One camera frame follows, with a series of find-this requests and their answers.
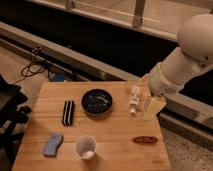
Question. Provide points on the black round bowl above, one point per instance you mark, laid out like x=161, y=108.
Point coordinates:
x=96, y=102

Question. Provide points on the white paper cup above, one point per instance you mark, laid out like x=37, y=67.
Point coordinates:
x=85, y=147

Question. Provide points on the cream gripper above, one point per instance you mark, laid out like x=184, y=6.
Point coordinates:
x=151, y=104

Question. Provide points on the blue sponge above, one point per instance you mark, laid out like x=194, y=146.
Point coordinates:
x=51, y=147

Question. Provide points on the blue floor object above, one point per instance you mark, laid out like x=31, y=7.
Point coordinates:
x=58, y=78

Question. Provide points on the black chair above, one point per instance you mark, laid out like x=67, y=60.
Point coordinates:
x=10, y=98

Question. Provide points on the white small bottle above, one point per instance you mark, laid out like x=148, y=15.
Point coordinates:
x=134, y=100

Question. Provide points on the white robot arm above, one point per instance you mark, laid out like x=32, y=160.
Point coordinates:
x=193, y=57

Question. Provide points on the brown oval snack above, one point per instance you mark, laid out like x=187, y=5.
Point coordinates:
x=145, y=140

